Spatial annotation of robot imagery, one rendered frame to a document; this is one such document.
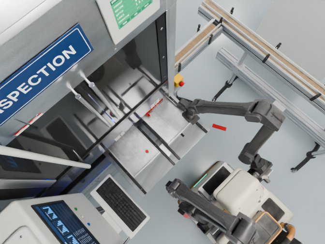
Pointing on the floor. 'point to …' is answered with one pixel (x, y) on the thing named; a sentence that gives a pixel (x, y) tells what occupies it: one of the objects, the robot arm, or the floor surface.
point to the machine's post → (170, 42)
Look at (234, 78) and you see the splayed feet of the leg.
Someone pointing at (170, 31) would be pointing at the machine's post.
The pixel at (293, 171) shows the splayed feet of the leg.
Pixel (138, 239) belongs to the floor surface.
